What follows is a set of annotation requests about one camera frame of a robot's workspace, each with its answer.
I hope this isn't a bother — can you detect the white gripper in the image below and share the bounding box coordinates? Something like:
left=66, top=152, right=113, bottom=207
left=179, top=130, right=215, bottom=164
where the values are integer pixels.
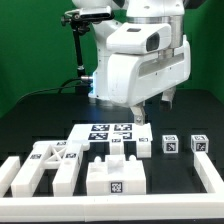
left=107, top=38, right=191, bottom=126

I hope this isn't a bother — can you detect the white chair seat part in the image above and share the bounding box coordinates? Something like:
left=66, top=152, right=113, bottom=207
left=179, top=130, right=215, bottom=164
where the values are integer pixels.
left=86, top=154, right=146, bottom=196

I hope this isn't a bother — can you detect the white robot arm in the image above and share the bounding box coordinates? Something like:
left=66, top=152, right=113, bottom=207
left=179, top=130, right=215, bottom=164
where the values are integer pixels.
left=72, top=0, right=191, bottom=125

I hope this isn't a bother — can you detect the white tagged cube left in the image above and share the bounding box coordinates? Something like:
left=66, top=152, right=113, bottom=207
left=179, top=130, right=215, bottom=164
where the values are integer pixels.
left=162, top=135, right=179, bottom=154

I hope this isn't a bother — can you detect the white tagged cube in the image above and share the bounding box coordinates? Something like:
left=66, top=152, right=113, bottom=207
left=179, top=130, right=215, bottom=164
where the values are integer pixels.
left=162, top=135, right=179, bottom=154
left=191, top=135, right=209, bottom=152

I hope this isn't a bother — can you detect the white tagged cube right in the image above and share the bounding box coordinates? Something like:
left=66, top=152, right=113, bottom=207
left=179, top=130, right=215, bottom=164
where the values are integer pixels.
left=191, top=135, right=209, bottom=152

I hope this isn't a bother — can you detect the white U-shaped fence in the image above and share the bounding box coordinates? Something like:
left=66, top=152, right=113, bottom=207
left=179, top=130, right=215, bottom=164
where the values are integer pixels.
left=0, top=152, right=224, bottom=222

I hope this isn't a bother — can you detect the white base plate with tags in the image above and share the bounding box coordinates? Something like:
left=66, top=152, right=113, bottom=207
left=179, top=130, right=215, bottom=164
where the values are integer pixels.
left=68, top=123, right=153, bottom=142

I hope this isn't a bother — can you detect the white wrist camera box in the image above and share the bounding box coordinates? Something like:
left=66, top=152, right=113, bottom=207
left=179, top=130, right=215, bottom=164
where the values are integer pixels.
left=106, top=23, right=171, bottom=55

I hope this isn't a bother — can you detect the black cable on table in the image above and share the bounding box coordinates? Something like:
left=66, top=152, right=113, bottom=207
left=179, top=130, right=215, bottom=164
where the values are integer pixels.
left=16, top=78, right=93, bottom=105

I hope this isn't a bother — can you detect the black camera on stand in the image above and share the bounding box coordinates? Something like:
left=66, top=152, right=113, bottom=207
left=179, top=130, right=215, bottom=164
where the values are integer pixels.
left=61, top=6, right=114, bottom=26

